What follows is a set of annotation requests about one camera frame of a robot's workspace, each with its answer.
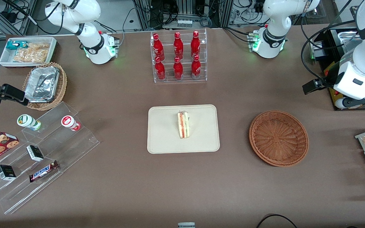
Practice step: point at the oval wicker basket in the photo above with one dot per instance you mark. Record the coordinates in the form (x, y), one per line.
(62, 85)

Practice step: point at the beige plastic tray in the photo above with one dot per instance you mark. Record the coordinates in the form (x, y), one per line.
(163, 133)

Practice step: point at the white rectangular snack bin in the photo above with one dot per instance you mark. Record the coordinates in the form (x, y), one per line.
(5, 60)

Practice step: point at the red lid yogurt cup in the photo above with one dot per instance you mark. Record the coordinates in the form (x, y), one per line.
(68, 121)

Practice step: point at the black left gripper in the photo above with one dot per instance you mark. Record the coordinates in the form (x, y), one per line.
(325, 83)

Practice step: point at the clear bag of crackers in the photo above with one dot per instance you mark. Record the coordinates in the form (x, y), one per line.
(33, 53)

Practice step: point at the black food warmer appliance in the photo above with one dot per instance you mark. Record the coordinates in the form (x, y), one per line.
(332, 47)

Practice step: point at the small black carton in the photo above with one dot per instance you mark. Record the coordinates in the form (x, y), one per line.
(35, 153)
(6, 172)

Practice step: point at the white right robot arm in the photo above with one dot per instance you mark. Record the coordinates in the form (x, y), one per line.
(97, 47)

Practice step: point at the teal snack packet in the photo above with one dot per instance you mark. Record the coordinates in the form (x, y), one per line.
(14, 45)

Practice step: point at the green lid yogurt cup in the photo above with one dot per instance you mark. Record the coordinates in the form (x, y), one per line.
(26, 120)

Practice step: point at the stack of foil trays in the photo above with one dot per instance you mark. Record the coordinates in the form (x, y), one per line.
(41, 84)

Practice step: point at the round brown wicker basket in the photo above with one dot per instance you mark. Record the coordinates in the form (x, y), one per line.
(279, 137)

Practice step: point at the red soda bottle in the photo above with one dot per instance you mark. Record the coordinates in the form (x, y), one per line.
(160, 70)
(158, 47)
(195, 44)
(178, 69)
(178, 46)
(196, 68)

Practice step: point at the clear acrylic bottle rack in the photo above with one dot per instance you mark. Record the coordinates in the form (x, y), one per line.
(185, 79)

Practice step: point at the small white grey device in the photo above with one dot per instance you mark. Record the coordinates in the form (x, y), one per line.
(186, 225)

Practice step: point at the white power strip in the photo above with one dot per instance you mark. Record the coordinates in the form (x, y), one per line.
(184, 23)

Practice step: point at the triangular sandwich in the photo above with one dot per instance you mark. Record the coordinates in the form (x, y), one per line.
(184, 125)

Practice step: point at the steel warmer pan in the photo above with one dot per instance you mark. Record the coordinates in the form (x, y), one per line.
(348, 41)

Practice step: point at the snickers chocolate bar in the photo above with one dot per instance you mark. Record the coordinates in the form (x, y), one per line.
(43, 171)

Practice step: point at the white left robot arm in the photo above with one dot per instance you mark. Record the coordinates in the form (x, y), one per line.
(271, 41)

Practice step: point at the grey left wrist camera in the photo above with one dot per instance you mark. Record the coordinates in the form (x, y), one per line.
(353, 102)

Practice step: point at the clear acrylic stepped display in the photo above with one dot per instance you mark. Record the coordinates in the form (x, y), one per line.
(74, 148)

